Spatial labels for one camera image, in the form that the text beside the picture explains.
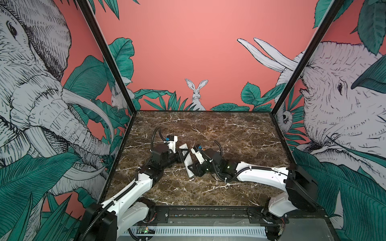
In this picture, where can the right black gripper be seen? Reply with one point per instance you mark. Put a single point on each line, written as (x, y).
(197, 168)

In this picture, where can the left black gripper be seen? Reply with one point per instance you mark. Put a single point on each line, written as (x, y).
(179, 155)

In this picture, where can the white remote control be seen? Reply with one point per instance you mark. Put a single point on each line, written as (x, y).
(187, 159)

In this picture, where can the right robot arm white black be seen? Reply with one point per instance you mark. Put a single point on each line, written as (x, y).
(299, 188)

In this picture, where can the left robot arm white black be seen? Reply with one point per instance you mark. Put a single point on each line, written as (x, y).
(109, 220)

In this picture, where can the small circuit board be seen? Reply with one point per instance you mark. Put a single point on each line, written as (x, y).
(145, 230)

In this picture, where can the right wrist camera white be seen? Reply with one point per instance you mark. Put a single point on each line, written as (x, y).
(197, 151)

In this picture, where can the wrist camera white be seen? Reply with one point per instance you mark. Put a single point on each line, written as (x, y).
(171, 141)
(197, 151)

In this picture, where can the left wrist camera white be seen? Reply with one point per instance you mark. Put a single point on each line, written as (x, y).
(171, 141)

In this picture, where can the black mounting rail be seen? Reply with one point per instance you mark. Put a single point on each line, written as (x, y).
(253, 214)

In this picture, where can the white slotted cable duct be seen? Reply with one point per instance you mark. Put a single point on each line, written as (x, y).
(165, 231)

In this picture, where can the left black frame post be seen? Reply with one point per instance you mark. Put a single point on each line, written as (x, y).
(103, 46)

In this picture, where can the black frame post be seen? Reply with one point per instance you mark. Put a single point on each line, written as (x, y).
(326, 22)
(103, 46)

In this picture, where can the right black frame post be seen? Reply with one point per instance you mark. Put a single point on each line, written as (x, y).
(326, 22)

